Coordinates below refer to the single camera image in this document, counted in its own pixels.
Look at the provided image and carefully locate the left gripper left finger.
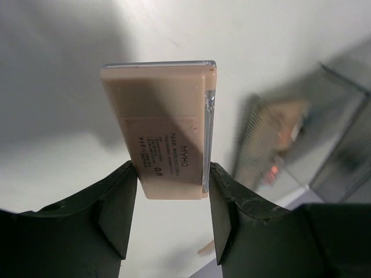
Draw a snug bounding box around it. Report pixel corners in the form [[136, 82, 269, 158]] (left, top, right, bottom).
[[1, 162, 137, 277]]

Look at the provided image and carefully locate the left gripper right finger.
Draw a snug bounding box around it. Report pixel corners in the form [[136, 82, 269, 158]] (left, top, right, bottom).
[[209, 163, 370, 277]]

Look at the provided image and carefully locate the clear acrylic drawer organizer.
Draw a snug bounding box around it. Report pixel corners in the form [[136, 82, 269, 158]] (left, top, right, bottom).
[[231, 37, 371, 203]]

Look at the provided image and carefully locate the pink blush compact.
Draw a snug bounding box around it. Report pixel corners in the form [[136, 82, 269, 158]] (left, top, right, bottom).
[[100, 60, 217, 200]]

